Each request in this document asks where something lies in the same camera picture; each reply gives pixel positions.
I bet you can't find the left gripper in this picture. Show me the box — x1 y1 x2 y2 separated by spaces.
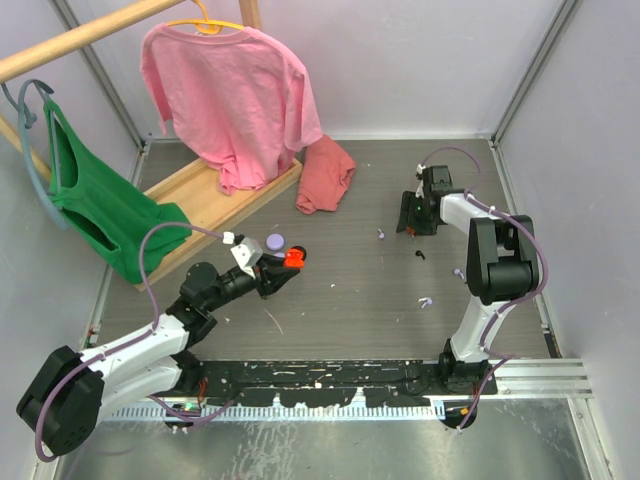
204 253 298 313

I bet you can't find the orange earbud case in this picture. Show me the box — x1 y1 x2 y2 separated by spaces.
283 246 307 269

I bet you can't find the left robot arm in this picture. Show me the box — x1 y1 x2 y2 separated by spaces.
16 254 304 462

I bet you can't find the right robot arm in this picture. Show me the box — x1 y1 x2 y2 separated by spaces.
307 162 547 397

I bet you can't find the lilac earbud case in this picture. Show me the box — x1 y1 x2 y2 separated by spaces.
265 233 285 251

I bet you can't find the black earbud case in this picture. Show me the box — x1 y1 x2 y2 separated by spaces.
291 246 307 263

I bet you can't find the salmon folded shirt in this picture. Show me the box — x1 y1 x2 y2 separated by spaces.
296 135 357 215

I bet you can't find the pink t-shirt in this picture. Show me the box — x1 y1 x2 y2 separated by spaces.
140 24 323 195

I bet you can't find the green tank top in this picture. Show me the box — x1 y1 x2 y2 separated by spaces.
43 100 191 284

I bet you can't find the yellow hanger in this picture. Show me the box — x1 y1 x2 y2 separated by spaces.
166 0 244 35

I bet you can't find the grey-blue hanger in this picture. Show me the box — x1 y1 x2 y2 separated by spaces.
1 79 70 231

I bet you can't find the wooden clothes rack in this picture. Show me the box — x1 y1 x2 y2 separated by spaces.
0 0 262 181

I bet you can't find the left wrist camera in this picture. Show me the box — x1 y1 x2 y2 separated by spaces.
230 237 263 278

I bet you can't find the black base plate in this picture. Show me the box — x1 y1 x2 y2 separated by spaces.
157 360 489 408

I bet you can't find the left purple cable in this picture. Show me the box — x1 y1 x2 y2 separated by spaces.
35 222 236 462

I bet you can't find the purple cable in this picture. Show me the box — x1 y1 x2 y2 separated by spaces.
422 146 551 431
35 222 236 462

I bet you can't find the white cable duct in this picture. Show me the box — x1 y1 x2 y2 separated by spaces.
106 402 445 422

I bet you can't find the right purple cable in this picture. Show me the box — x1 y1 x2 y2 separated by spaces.
422 146 551 431

